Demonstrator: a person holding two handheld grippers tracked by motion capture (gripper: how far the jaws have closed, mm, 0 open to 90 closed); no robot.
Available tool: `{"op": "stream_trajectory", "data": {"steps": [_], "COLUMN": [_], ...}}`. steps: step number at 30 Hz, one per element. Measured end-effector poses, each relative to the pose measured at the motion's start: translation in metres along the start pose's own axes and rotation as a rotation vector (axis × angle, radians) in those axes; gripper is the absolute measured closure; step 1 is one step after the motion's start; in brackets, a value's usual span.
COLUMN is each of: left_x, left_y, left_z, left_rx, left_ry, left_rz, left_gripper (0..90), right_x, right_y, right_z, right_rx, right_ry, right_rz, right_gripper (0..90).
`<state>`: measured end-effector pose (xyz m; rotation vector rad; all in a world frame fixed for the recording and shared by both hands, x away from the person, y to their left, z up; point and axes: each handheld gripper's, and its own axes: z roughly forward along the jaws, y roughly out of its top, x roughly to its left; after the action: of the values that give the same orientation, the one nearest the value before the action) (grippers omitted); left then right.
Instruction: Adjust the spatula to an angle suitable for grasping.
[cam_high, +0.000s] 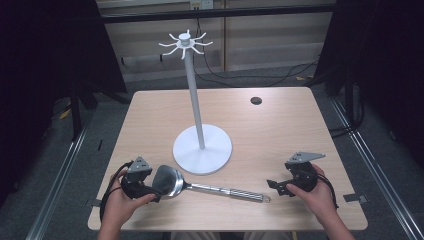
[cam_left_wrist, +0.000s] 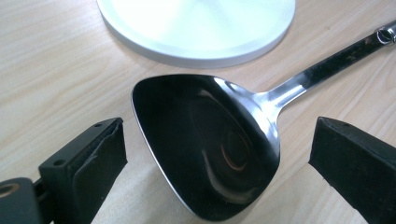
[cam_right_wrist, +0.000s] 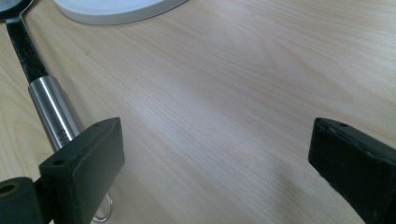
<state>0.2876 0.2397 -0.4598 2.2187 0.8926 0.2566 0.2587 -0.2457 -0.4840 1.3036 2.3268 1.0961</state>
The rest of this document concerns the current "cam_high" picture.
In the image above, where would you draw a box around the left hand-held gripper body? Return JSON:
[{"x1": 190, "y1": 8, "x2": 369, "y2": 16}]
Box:
[{"x1": 120, "y1": 155, "x2": 155, "y2": 201}]

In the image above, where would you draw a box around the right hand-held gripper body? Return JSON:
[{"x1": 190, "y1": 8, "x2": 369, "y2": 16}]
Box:
[{"x1": 284, "y1": 151, "x2": 327, "y2": 194}]

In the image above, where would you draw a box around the steel ladle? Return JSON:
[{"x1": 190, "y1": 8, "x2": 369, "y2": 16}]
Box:
[{"x1": 151, "y1": 164, "x2": 272, "y2": 204}]

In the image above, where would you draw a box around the white hook stand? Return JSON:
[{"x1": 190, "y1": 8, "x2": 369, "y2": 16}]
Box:
[{"x1": 158, "y1": 29, "x2": 233, "y2": 176}]

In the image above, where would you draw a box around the person's right hand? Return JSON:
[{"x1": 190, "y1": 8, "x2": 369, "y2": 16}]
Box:
[{"x1": 285, "y1": 164, "x2": 338, "y2": 224}]

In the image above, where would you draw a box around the person's left hand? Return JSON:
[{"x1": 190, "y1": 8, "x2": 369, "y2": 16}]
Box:
[{"x1": 102, "y1": 167, "x2": 157, "y2": 232}]

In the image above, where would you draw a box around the black curtain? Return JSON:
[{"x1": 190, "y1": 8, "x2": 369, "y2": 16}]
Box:
[
  {"x1": 313, "y1": 0, "x2": 424, "y2": 161},
  {"x1": 0, "y1": 0, "x2": 128, "y2": 209}
]

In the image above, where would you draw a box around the black horizontal bar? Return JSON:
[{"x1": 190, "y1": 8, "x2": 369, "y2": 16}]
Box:
[{"x1": 98, "y1": 3, "x2": 336, "y2": 25}]

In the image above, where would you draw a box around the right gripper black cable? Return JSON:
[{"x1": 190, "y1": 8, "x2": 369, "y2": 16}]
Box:
[{"x1": 316, "y1": 173, "x2": 340, "y2": 210}]

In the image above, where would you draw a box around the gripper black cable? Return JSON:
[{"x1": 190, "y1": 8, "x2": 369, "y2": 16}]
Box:
[
  {"x1": 316, "y1": 173, "x2": 340, "y2": 210},
  {"x1": 99, "y1": 161, "x2": 134, "y2": 222}
]

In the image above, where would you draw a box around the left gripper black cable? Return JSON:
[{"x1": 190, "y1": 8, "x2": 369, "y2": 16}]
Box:
[{"x1": 99, "y1": 161, "x2": 134, "y2": 222}]

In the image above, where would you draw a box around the metal floor rail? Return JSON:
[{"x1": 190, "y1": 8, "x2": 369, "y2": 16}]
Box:
[
  {"x1": 25, "y1": 123, "x2": 95, "y2": 240},
  {"x1": 329, "y1": 96, "x2": 424, "y2": 240}
]

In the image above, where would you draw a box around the black floor cable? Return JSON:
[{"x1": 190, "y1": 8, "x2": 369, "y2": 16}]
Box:
[{"x1": 192, "y1": 18, "x2": 319, "y2": 88}]

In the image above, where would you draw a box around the white wall socket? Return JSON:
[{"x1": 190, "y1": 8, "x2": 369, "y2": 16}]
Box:
[{"x1": 189, "y1": 0, "x2": 214, "y2": 11}]

